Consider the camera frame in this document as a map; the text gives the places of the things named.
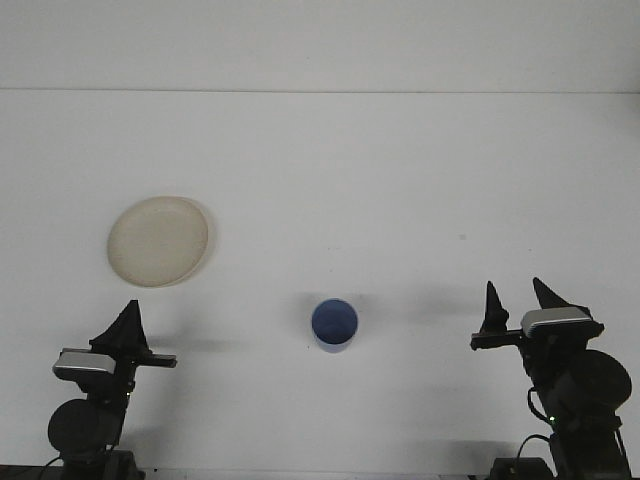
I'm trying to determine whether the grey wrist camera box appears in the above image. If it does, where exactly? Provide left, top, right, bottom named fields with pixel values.
left=519, top=305, right=603, bottom=343
left=52, top=348, right=118, bottom=384

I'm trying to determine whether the pale blue cup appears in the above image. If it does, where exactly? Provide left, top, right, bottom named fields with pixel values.
left=310, top=297, right=360, bottom=355

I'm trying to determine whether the pale round plate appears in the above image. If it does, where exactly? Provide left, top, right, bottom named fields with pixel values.
left=105, top=195, right=219, bottom=290

